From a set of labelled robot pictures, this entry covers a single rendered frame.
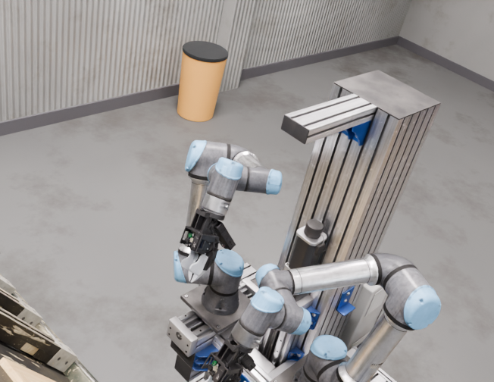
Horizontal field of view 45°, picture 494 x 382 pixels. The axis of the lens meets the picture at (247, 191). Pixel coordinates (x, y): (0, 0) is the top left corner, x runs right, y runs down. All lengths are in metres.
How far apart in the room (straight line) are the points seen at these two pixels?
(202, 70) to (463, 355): 3.14
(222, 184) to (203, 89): 3.91
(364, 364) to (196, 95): 4.00
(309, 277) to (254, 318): 0.25
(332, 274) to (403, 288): 0.20
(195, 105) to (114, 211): 1.60
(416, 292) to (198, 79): 4.02
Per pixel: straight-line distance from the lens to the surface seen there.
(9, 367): 1.76
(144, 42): 5.62
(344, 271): 1.78
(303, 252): 2.05
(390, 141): 1.82
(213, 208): 1.66
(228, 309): 2.35
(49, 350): 2.19
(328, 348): 2.06
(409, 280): 1.79
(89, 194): 4.60
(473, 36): 8.69
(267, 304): 1.54
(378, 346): 1.88
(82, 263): 4.02
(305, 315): 1.65
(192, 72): 5.48
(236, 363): 1.65
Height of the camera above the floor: 2.74
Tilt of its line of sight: 34 degrees down
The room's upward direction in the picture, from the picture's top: 14 degrees clockwise
